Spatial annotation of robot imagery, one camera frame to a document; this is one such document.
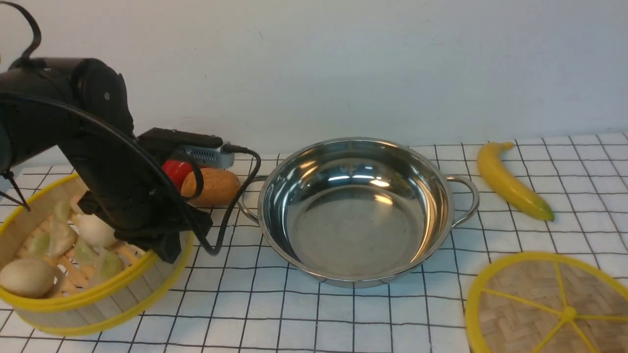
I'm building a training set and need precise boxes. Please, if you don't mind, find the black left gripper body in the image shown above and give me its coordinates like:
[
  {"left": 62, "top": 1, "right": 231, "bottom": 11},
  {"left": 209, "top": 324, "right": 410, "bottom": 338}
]
[{"left": 77, "top": 191, "right": 213, "bottom": 264}]

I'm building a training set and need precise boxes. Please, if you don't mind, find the yellow-rimmed bamboo steamer basket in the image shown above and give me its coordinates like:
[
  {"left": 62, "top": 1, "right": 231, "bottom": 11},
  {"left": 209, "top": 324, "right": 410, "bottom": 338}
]
[{"left": 0, "top": 174, "right": 194, "bottom": 336}]

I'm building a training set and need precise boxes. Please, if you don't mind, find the yellow woven steamer lid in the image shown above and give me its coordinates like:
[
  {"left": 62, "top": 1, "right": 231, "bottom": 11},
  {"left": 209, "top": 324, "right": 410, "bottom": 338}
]
[{"left": 465, "top": 252, "right": 628, "bottom": 353}]

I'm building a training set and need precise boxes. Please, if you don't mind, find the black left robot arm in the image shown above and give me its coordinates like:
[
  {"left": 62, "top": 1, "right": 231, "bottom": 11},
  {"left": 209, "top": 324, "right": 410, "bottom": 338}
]
[{"left": 1, "top": 58, "right": 217, "bottom": 264}]

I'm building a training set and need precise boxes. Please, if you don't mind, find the stainless steel pot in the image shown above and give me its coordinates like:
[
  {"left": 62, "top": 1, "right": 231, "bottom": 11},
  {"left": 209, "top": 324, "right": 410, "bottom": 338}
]
[{"left": 237, "top": 137, "right": 480, "bottom": 288}]

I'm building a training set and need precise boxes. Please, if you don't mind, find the red bell pepper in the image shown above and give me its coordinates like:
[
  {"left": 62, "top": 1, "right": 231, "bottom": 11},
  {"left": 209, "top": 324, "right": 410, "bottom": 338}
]
[{"left": 162, "top": 159, "right": 193, "bottom": 192}]

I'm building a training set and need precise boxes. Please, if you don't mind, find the green dumpling front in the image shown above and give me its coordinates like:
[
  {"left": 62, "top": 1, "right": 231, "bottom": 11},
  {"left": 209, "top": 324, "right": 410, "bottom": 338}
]
[{"left": 89, "top": 249, "right": 125, "bottom": 286}]

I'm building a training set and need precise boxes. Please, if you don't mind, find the brown potato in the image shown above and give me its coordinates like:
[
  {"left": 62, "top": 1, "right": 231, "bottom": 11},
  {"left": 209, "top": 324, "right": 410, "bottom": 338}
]
[{"left": 188, "top": 168, "right": 241, "bottom": 208}]

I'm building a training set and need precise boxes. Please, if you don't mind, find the green translucent dumpling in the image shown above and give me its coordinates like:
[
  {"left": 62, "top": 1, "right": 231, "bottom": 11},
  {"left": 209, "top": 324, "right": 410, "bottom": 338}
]
[{"left": 27, "top": 232, "right": 50, "bottom": 258}]

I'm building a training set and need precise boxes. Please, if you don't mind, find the white grid tablecloth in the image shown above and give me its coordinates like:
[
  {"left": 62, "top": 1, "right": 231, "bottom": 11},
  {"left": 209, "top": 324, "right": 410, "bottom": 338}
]
[{"left": 0, "top": 132, "right": 627, "bottom": 353}]

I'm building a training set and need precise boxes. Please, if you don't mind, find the beige bun bottom edge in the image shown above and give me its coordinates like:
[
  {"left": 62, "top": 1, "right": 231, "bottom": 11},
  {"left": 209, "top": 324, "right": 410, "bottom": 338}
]
[{"left": 0, "top": 258, "right": 55, "bottom": 299}]

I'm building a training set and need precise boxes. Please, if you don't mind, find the yellow banana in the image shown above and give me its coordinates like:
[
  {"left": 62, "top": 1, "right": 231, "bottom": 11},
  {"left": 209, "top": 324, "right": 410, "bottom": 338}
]
[{"left": 477, "top": 142, "right": 555, "bottom": 222}]

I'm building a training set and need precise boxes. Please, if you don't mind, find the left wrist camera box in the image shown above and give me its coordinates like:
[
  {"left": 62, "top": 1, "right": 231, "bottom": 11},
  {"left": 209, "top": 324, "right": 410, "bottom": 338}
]
[{"left": 138, "top": 127, "right": 234, "bottom": 169}]

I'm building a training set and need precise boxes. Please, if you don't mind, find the black camera cable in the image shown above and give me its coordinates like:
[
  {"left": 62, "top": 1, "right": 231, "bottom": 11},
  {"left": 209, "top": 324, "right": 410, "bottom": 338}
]
[{"left": 0, "top": 92, "right": 262, "bottom": 256}]

